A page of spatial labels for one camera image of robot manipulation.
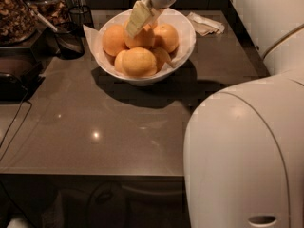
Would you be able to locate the front left small orange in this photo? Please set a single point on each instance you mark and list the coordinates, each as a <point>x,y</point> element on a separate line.
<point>118,63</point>

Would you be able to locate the large glass nut jar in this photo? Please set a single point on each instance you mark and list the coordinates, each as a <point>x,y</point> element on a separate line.
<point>17,24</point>

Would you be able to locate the small orange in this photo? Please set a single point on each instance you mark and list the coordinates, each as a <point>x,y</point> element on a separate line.
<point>118,63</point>
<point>162,57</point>

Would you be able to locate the white ceramic bowl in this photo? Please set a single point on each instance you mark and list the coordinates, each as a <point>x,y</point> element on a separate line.
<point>185,35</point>

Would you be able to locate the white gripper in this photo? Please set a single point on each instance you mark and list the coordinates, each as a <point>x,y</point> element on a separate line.
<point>143,15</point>

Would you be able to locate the white scoop handle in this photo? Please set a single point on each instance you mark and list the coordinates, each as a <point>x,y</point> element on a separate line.
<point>40,17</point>

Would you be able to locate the front large orange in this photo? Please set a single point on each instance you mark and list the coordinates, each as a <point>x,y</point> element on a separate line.
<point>139,62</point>

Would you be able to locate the folded white napkin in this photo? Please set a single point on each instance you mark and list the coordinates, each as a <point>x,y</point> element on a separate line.
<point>204,26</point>

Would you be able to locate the front right small orange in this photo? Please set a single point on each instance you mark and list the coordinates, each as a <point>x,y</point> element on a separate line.
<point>162,57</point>

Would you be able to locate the dark appliance box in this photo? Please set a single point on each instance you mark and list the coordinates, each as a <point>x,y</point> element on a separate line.
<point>20,75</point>

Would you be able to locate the black wire cup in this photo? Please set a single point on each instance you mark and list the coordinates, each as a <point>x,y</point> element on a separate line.
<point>81,16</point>

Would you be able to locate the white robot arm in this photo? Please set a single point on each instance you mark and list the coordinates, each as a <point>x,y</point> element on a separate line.
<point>243,154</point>

